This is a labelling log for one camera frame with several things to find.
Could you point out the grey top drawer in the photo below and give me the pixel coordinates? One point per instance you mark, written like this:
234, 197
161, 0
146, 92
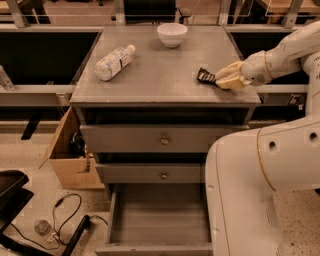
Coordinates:
154, 138

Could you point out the grey open bottom drawer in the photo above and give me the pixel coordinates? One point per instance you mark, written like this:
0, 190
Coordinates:
158, 220

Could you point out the black chair base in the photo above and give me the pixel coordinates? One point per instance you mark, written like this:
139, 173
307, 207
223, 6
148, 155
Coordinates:
13, 198

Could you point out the grey drawer cabinet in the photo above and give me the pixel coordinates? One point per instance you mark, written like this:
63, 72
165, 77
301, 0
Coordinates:
160, 86

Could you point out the clear plastic cup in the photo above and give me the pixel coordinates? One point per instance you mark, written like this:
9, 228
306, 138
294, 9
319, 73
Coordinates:
42, 227

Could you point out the grey middle drawer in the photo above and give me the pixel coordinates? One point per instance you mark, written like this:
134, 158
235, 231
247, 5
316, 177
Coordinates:
151, 173

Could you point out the brown cardboard box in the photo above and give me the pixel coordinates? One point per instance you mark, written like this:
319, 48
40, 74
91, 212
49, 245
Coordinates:
73, 172

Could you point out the white plastic bottle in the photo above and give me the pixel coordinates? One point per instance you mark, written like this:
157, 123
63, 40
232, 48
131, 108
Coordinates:
110, 65

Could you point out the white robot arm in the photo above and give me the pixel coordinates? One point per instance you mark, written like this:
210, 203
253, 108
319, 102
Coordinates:
244, 169

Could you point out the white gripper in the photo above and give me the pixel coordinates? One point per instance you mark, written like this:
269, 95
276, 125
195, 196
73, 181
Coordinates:
254, 69

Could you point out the white ceramic bowl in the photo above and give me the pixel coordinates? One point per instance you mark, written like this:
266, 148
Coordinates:
172, 34

